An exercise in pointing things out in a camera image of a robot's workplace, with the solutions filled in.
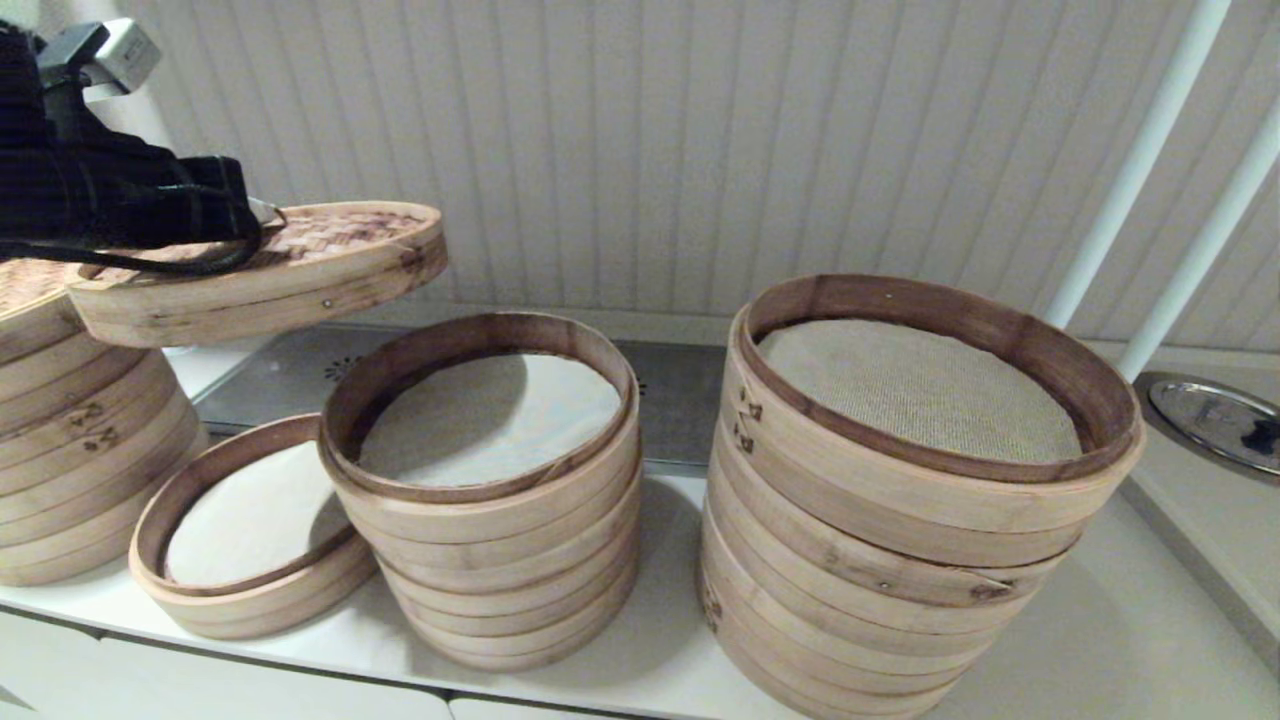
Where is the small woven bamboo steamer lid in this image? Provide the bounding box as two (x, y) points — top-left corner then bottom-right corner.
(65, 200), (449, 349)

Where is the white round steamer liner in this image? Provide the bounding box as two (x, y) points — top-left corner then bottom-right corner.
(357, 353), (623, 489)

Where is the medium bamboo steamer basket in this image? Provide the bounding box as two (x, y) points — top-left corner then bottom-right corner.
(380, 525), (641, 641)
(420, 590), (626, 673)
(150, 560), (381, 642)
(398, 560), (637, 661)
(338, 455), (642, 579)
(128, 413), (381, 619)
(318, 312), (642, 543)
(362, 490), (642, 611)

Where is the beige mesh steamer liner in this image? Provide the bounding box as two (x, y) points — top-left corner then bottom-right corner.
(755, 320), (1083, 464)

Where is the round stainless steel lid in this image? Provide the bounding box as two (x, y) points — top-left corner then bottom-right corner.
(1147, 380), (1280, 478)

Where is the thin white metal pole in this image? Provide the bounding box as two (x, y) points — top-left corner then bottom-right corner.
(1113, 105), (1280, 386)
(1040, 0), (1233, 333)

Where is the wide white post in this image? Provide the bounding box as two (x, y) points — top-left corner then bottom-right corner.
(68, 0), (241, 211)

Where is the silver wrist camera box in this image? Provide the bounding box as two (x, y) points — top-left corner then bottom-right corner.
(38, 18), (163, 93)

